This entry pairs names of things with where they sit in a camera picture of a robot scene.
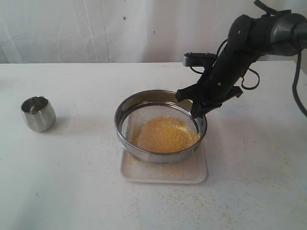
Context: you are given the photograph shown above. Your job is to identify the white backdrop curtain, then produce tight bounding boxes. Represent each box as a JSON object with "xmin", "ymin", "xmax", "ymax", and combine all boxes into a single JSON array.
[{"xmin": 0, "ymin": 0, "xmax": 307, "ymax": 64}]

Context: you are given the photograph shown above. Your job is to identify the white square plastic tray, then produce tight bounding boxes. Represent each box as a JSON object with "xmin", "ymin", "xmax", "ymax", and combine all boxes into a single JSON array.
[{"xmin": 120, "ymin": 141, "xmax": 208, "ymax": 184}]

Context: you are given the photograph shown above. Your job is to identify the stainless steel cup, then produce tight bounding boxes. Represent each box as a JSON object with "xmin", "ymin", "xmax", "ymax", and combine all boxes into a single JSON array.
[{"xmin": 21, "ymin": 96, "xmax": 56, "ymax": 132}]

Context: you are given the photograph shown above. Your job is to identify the round stainless steel sieve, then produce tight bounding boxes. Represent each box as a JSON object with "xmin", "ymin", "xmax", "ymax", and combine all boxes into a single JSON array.
[{"xmin": 114, "ymin": 90, "xmax": 207, "ymax": 163}]

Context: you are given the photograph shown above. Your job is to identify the yellow grain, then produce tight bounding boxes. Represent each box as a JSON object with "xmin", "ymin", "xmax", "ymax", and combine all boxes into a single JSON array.
[{"xmin": 132, "ymin": 116, "xmax": 200, "ymax": 154}]

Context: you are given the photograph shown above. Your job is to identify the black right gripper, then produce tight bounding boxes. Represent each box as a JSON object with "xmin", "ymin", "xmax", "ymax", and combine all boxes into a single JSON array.
[{"xmin": 176, "ymin": 46, "xmax": 254, "ymax": 119}]

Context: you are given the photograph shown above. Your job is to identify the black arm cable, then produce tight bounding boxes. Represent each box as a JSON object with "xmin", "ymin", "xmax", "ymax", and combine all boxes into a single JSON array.
[{"xmin": 291, "ymin": 49, "xmax": 307, "ymax": 113}]

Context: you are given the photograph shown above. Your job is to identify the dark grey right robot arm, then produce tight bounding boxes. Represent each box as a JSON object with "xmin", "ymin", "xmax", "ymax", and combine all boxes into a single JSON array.
[{"xmin": 176, "ymin": 13, "xmax": 307, "ymax": 118}]

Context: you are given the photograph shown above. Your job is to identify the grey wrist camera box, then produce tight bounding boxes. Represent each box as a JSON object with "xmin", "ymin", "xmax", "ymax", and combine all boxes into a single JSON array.
[{"xmin": 183, "ymin": 52, "xmax": 216, "ymax": 68}]

